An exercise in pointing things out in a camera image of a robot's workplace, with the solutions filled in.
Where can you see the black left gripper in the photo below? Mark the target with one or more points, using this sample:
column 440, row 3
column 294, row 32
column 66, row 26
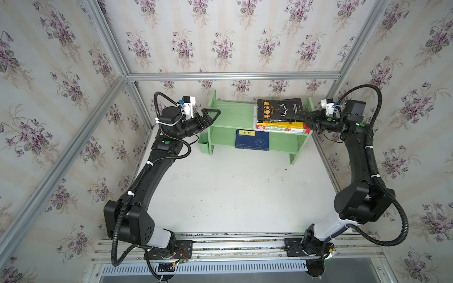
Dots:
column 206, row 122

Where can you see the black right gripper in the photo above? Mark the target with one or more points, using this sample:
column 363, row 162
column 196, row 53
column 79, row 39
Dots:
column 319, row 120

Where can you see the green red nature book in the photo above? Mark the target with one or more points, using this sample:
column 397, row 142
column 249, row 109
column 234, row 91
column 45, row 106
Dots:
column 304, row 131

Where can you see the yellow book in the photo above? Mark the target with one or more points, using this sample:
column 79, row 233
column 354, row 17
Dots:
column 281, row 126

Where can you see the dark blue book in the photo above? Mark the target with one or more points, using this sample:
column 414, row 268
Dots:
column 252, row 140

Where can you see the black book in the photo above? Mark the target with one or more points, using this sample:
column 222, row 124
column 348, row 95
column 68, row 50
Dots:
column 276, row 111

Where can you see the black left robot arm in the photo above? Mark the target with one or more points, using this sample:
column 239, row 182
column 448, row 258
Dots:
column 128, row 223

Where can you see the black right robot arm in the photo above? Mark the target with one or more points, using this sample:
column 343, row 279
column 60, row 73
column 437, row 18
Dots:
column 365, row 199

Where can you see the green wooden bookshelf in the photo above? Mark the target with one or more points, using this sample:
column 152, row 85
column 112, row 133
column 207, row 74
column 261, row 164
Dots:
column 236, row 127

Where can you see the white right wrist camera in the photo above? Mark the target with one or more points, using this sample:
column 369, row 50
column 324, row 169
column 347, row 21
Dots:
column 331, row 108

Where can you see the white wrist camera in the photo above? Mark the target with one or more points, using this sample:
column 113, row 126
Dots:
column 331, row 108
column 186, row 106

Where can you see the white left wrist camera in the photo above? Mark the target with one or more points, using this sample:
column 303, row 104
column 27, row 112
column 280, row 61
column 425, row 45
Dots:
column 186, row 106

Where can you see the aluminium frame top bar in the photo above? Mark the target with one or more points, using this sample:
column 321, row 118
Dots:
column 279, row 75

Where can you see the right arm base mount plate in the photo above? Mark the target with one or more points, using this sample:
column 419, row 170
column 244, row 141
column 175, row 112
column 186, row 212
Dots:
column 294, row 247

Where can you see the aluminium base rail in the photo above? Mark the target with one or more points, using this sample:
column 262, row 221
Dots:
column 251, row 246

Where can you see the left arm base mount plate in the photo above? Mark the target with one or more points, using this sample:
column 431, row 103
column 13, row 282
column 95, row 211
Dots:
column 182, row 250

